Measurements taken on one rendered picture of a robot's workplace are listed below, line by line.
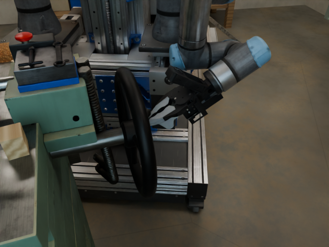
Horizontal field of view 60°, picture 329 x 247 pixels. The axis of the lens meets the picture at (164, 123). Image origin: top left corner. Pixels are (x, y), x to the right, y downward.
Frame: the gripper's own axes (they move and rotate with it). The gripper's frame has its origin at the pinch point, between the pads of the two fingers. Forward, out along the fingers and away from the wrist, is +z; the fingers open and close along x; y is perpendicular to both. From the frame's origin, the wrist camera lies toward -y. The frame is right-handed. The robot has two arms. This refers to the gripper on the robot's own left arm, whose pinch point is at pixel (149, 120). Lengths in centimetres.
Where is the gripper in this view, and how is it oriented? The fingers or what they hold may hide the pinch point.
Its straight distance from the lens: 75.9
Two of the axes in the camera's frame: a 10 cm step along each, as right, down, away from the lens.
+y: 4.8, 5.7, 6.7
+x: -3.2, -6.0, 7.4
